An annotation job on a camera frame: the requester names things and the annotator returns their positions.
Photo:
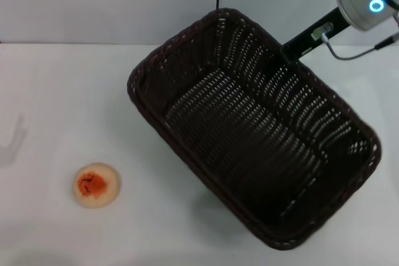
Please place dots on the dark brown woven basket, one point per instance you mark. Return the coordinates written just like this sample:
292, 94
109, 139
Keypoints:
249, 141

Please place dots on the round bun with orange centre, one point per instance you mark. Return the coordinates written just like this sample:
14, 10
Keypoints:
96, 185

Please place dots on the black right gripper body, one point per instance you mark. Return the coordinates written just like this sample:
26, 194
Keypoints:
307, 40

